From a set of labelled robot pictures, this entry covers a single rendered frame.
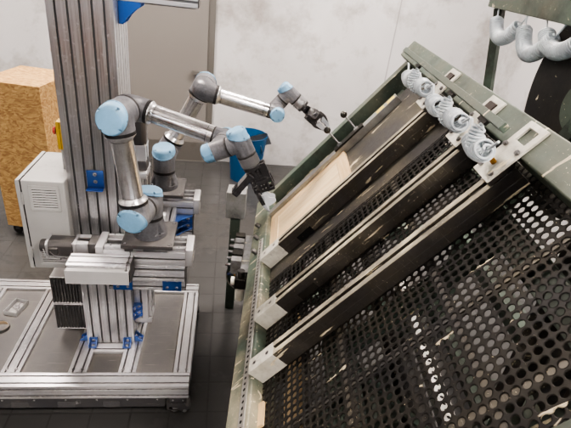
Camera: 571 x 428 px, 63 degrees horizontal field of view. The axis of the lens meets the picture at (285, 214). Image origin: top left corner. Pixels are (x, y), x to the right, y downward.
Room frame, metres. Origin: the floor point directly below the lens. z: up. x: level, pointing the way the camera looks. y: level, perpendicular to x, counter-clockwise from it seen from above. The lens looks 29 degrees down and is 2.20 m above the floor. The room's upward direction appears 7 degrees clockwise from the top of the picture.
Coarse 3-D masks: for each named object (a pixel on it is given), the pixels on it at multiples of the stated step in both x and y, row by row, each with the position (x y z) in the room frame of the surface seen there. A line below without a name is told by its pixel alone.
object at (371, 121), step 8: (392, 96) 2.40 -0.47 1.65; (384, 104) 2.38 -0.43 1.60; (392, 104) 2.35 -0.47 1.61; (384, 112) 2.35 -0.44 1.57; (368, 120) 2.38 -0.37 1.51; (376, 120) 2.35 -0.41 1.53; (368, 128) 2.35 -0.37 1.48; (360, 136) 2.35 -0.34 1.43; (344, 144) 2.35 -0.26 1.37; (352, 144) 2.35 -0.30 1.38; (336, 152) 2.34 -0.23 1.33; (328, 160) 2.34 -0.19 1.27; (320, 168) 2.34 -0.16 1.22; (312, 176) 2.34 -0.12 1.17; (304, 184) 2.34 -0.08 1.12; (296, 192) 2.33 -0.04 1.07; (280, 200) 2.37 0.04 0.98; (288, 200) 2.33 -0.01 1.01; (272, 208) 2.37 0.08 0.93; (280, 208) 2.33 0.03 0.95; (272, 216) 2.33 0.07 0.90
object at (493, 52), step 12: (492, 0) 2.64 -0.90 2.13; (504, 0) 2.49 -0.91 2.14; (516, 0) 2.37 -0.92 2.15; (528, 0) 2.25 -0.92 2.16; (540, 0) 2.14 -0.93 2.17; (552, 0) 2.05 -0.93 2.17; (564, 0) 1.96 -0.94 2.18; (504, 12) 2.63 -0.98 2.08; (516, 12) 2.33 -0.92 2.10; (528, 12) 2.22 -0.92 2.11; (540, 12) 2.11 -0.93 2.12; (552, 12) 2.02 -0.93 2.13; (564, 12) 1.93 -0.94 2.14; (564, 24) 1.91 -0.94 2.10; (492, 48) 2.62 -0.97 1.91; (492, 60) 2.62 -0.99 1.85; (492, 72) 2.61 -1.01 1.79; (492, 84) 2.63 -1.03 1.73; (564, 132) 1.67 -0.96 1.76
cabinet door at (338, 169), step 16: (336, 160) 2.29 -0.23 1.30; (320, 176) 2.29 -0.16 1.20; (336, 176) 2.14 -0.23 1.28; (304, 192) 2.27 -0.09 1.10; (320, 192) 2.12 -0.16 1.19; (288, 208) 2.26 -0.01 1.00; (304, 208) 2.10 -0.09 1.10; (272, 224) 2.23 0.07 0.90; (288, 224) 2.08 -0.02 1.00; (272, 240) 2.05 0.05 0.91
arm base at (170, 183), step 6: (156, 174) 2.21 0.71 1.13; (162, 174) 2.21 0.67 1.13; (168, 174) 2.22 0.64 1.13; (174, 174) 2.26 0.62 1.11; (156, 180) 2.21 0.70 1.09; (162, 180) 2.20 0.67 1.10; (168, 180) 2.22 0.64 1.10; (174, 180) 2.25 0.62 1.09; (162, 186) 2.19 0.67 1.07; (168, 186) 2.21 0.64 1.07; (174, 186) 2.23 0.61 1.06
